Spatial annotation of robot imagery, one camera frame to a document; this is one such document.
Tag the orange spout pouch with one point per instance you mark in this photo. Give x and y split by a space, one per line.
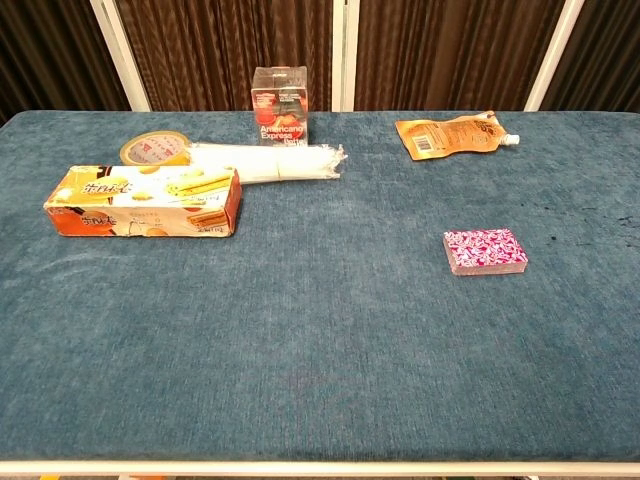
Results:
450 136

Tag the brown pleated screen panel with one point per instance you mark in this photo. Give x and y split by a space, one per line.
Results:
610 50
50 50
225 50
450 50

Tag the clear packing tape roll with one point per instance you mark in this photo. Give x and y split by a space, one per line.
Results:
150 150

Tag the orange biscuit carton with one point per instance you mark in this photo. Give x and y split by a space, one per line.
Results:
150 200

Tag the clear Americano Express box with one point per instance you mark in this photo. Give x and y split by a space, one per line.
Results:
280 120

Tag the white straw bundle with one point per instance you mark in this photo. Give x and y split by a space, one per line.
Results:
270 162

